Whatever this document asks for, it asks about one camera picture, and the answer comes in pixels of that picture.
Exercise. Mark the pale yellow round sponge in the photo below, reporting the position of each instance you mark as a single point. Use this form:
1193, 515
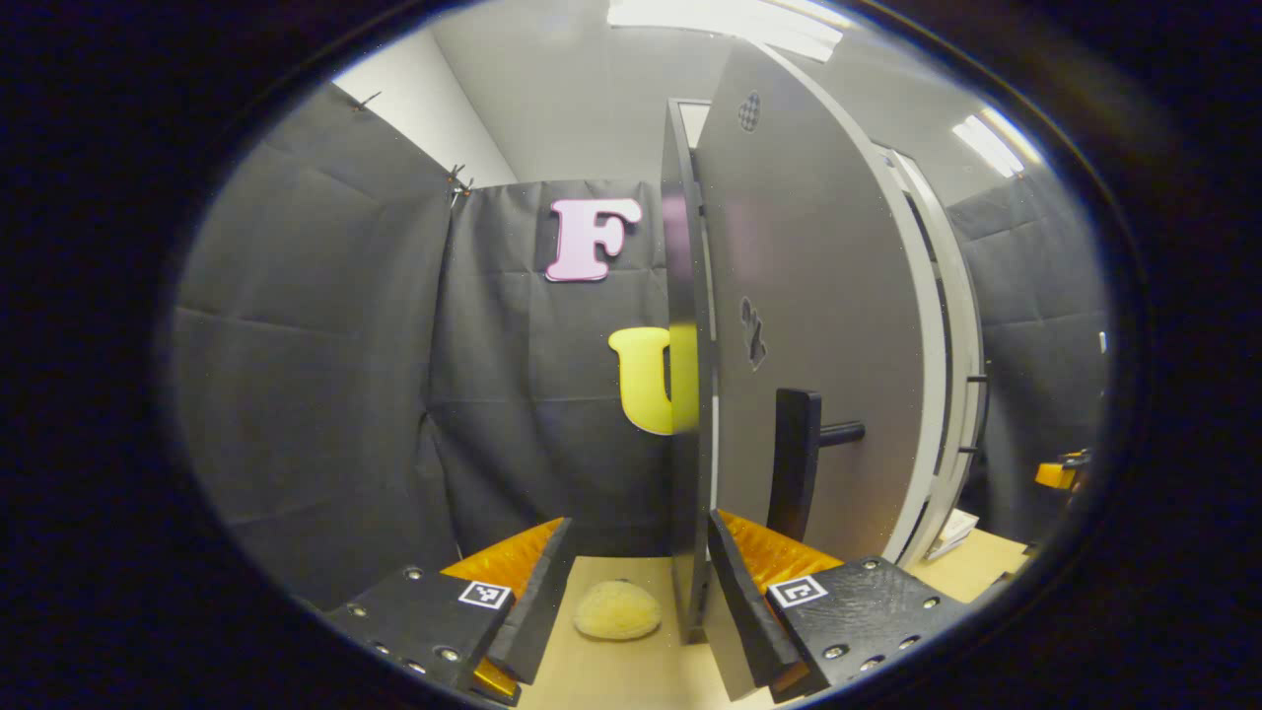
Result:
617, 609

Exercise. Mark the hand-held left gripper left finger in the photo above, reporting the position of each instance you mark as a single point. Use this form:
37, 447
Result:
542, 602

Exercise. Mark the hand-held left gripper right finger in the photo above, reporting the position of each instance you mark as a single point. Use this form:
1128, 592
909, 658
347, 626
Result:
739, 592

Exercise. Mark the white and grey cabinet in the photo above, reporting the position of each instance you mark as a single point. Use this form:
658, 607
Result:
685, 394

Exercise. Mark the long ceiling light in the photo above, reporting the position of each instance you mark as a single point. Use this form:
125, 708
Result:
996, 143
730, 25

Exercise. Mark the white booklet stack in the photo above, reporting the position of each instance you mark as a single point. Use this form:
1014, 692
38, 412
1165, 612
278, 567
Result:
954, 532

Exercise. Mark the white cabinet door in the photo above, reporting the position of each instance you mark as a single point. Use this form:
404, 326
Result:
969, 325
828, 296

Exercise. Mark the small metal clip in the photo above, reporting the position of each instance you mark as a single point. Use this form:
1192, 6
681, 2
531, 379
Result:
459, 182
366, 100

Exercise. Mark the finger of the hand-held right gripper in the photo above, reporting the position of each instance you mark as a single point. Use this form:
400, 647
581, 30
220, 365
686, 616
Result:
1053, 475
1075, 457

